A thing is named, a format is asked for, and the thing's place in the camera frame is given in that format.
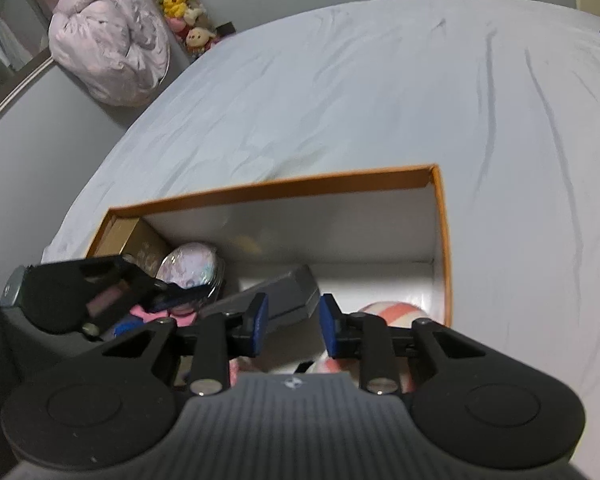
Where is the dark grey card box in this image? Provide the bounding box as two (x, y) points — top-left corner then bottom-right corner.
(200, 265), (322, 333)

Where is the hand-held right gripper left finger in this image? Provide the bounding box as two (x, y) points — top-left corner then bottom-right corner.
(102, 292), (270, 396)

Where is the column of plush toys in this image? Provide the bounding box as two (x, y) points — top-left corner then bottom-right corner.
(142, 0), (220, 55)

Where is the orange cardboard box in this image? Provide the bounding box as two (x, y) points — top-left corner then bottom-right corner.
(86, 162), (453, 331)

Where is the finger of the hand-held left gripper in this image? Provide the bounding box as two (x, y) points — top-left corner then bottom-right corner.
(77, 255), (203, 333)

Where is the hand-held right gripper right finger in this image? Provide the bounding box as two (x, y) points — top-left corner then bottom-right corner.
(319, 294), (483, 395)

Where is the grey round object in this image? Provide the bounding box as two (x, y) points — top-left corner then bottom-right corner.
(2, 266), (27, 308)

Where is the window frame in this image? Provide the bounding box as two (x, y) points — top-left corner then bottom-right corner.
(0, 0), (88, 131)

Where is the round compact mirror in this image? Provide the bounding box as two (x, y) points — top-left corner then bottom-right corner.
(155, 242), (226, 306)

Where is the pink duvet bundle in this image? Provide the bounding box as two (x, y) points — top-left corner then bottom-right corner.
(47, 0), (172, 107)

